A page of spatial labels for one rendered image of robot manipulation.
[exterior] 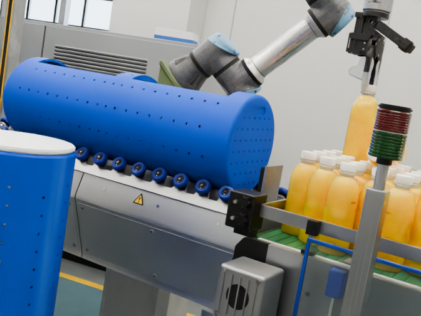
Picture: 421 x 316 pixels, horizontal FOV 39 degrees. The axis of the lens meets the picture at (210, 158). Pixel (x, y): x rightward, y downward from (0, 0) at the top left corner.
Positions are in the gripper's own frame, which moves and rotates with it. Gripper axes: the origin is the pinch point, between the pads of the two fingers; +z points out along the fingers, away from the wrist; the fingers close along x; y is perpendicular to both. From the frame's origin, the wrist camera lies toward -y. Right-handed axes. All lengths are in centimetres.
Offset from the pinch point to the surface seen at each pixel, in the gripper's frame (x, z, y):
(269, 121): 4.1, 14.1, 25.3
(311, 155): 19.9, 19.3, 4.8
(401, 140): 50, 10, -23
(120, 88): 23, 12, 66
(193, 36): -138, -19, 151
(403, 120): 50, 6, -23
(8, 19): -17, -6, 168
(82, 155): 24, 34, 77
